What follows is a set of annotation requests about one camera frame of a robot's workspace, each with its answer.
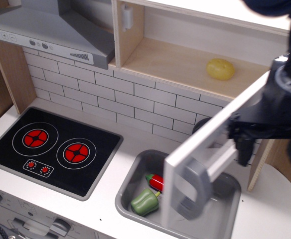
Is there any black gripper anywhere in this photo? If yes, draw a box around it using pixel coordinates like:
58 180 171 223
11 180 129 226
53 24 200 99
228 59 291 166

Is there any white toy microwave door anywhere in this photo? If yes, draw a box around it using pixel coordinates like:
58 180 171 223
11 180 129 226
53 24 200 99
160 72 269 229

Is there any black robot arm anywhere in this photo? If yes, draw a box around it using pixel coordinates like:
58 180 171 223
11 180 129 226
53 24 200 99
229 0 291 166

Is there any wooden microwave cabinet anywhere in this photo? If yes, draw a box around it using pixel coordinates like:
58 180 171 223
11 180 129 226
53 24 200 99
108 0 291 192

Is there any dark grey toy faucet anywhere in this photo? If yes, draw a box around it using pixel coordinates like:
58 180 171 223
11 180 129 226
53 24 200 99
192 118 211 134

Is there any grey toy sink basin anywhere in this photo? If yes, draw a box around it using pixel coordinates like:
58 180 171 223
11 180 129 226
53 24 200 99
115 150 241 239

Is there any yellow toy potato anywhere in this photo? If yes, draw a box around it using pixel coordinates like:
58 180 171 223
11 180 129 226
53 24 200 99
206 58 235 81

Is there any red toy chili pepper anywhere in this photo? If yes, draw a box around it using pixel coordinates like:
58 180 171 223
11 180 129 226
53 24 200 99
145 174 164 192

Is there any green toy bell pepper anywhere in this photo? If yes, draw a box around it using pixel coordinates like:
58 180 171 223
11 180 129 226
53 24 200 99
131 188 161 217

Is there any black toy stovetop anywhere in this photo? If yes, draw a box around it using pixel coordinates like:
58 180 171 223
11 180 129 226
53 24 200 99
0 107 123 201

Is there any grey oven knob right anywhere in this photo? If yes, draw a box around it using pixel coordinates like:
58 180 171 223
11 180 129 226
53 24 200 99
50 218 71 237

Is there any grey toy range hood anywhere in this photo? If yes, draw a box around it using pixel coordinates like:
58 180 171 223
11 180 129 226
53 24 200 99
0 0 115 69

